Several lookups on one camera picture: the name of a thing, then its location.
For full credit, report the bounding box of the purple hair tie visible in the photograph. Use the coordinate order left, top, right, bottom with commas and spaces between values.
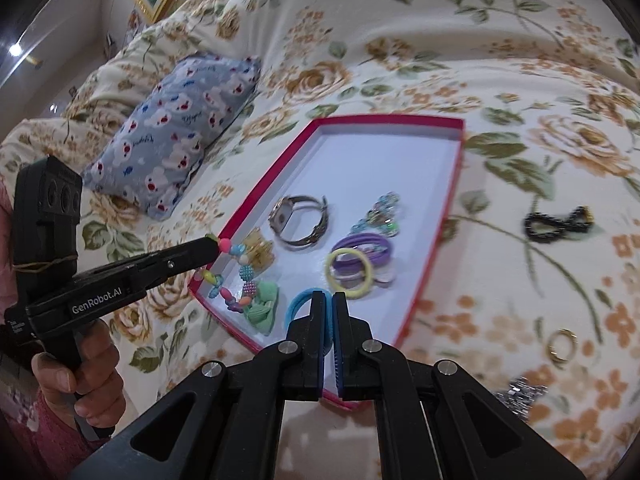
328, 231, 396, 286

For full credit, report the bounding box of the gold beaded ring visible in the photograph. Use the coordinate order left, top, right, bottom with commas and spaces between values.
546, 327, 580, 365

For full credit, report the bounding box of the floral fleece blanket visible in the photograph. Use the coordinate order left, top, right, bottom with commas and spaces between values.
1, 0, 639, 479

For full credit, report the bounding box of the left hand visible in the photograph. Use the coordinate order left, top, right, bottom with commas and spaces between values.
32, 320, 126, 428

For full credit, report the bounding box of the crystal glass bead bracelet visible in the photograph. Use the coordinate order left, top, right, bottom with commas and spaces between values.
349, 190, 402, 239

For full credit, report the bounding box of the gold claw hair clip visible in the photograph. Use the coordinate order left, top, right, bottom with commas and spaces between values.
242, 228, 274, 274

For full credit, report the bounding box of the green hair tie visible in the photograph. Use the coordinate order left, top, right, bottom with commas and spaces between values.
242, 279, 280, 337

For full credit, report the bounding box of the yellow hair tie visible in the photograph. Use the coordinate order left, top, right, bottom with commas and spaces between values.
324, 247, 374, 302

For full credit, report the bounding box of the colorful plastic bead bracelet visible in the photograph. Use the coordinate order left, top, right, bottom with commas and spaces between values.
193, 232, 260, 314

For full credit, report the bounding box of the blue hair tie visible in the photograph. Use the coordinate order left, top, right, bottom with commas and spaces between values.
284, 286, 334, 356

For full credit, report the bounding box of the silver sequin hair clip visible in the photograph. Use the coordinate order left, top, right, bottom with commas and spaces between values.
494, 377, 548, 422

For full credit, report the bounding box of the red sleeve left forearm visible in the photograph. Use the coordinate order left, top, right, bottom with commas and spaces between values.
1, 393, 110, 479

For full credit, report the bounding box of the rose gold wristwatch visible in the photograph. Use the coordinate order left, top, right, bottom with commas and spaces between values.
268, 195, 330, 249

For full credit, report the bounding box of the black bead bracelet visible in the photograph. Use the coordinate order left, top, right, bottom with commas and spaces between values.
523, 205, 597, 245

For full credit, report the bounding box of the red jewelry tray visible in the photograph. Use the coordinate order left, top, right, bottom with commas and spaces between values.
190, 115, 464, 352

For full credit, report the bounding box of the blue bear print pillow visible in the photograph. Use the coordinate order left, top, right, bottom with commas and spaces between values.
84, 54, 262, 221

